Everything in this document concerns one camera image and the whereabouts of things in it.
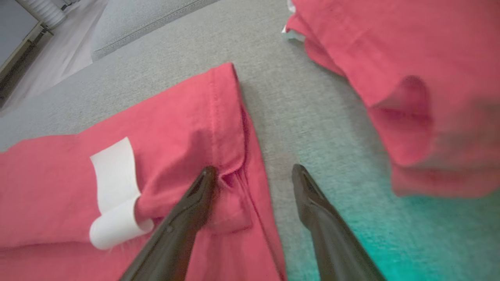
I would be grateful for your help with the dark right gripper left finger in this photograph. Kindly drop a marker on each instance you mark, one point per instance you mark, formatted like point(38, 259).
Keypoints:
point(175, 238)

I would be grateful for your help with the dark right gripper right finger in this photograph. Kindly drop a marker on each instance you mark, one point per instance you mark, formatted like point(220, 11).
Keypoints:
point(332, 242)

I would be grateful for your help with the red garment with white trim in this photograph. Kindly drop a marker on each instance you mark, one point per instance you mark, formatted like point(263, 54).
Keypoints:
point(175, 128)

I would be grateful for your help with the red folded cloth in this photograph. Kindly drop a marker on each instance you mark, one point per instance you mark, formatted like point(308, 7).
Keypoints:
point(293, 117)

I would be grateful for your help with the grey sofa cushion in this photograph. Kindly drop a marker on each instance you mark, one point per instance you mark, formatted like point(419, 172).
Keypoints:
point(136, 19)

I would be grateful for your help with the white ribbed cylinder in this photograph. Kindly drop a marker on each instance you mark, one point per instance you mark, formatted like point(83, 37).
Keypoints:
point(45, 11)

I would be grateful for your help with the dark metal frame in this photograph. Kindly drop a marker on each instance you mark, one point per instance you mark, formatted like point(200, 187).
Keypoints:
point(23, 58)

